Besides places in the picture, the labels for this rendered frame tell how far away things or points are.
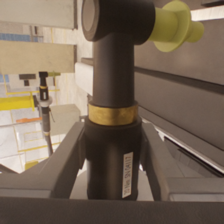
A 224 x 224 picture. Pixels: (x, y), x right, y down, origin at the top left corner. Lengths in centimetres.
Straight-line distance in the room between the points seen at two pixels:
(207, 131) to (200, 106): 6
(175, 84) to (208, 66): 12
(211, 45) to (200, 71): 7
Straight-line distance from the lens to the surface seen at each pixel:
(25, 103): 97
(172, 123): 44
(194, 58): 53
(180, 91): 41
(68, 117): 505
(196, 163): 56
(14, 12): 468
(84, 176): 19
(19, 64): 475
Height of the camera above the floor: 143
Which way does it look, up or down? 27 degrees down
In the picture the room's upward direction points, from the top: 99 degrees counter-clockwise
